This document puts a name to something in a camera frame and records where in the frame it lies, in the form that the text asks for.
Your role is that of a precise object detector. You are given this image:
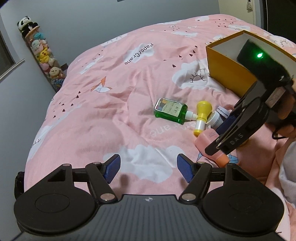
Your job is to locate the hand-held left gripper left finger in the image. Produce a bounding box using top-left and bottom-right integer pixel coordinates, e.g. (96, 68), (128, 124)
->
(46, 154), (122, 202)

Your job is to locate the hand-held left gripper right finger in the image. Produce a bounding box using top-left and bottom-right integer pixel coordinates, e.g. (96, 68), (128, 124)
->
(177, 153), (249, 202)

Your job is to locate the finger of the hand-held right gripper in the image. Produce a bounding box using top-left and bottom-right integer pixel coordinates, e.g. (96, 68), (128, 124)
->
(205, 97), (270, 156)
(216, 80), (270, 138)

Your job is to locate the white jar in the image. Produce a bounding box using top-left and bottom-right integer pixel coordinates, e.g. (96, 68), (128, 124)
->
(206, 111), (224, 130)

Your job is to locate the pink plastic bottle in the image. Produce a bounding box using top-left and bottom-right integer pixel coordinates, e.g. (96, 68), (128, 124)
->
(194, 130), (233, 168)

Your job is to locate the yellow bulb-shaped bottle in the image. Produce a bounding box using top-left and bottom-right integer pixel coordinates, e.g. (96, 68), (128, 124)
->
(193, 100), (213, 137)

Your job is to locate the orange cardboard box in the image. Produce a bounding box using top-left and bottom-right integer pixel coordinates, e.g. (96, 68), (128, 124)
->
(206, 30), (296, 98)

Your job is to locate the green glass bottle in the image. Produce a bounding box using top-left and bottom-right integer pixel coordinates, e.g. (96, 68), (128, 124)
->
(154, 98), (197, 126)

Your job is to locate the person's right hand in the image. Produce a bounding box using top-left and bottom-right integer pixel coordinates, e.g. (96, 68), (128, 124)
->
(276, 77), (296, 140)

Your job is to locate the dark wardrobe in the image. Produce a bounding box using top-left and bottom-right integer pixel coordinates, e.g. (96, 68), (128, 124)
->
(261, 0), (296, 39)

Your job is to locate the pink printed blanket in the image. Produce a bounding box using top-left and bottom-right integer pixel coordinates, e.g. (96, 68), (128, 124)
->
(23, 14), (296, 241)

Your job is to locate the grey clothing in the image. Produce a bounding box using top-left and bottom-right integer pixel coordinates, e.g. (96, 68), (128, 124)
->
(278, 141), (296, 205)

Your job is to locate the cream door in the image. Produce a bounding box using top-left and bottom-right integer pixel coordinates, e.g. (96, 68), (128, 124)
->
(218, 0), (263, 26)

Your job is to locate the clear tube of plush toys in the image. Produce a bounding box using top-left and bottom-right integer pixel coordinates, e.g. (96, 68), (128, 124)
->
(22, 25), (68, 92)

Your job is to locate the dark window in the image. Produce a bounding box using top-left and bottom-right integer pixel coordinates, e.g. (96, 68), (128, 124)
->
(0, 32), (25, 80)

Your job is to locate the panda plush toy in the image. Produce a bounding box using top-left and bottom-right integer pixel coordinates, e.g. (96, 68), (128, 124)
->
(17, 16), (39, 37)

